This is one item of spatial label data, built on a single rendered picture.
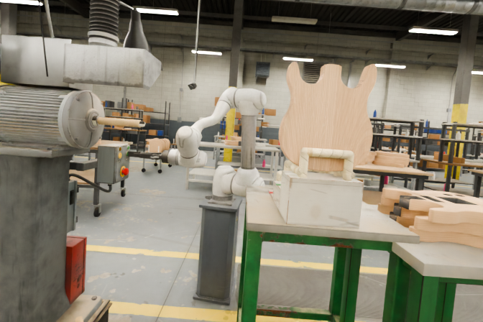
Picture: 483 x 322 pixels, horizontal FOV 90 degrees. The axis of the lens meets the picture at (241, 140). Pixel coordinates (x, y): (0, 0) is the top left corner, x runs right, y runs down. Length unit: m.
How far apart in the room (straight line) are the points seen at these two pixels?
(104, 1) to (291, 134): 0.86
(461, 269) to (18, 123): 1.62
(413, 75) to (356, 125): 13.89
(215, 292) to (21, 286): 1.15
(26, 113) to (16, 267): 0.63
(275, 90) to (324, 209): 11.47
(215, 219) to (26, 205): 1.05
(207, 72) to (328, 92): 11.65
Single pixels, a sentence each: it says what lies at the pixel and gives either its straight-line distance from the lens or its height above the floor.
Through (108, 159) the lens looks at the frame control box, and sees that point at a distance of 1.44.
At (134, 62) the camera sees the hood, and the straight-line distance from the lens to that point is 1.01.
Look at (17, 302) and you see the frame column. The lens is 1.52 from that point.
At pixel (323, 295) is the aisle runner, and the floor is 0.00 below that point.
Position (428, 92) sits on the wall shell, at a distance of 15.20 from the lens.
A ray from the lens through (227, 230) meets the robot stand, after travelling 1.82.
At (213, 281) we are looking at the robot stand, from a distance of 2.02.
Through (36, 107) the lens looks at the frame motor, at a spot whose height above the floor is 1.28.
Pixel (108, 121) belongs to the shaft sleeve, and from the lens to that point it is 1.19.
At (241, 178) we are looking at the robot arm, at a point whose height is 0.92.
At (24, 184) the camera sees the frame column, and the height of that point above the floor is 0.97.
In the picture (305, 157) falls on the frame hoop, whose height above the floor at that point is 1.18.
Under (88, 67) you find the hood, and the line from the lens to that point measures 1.09.
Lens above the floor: 1.26
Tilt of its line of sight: 3 degrees down
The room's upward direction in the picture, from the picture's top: 4 degrees clockwise
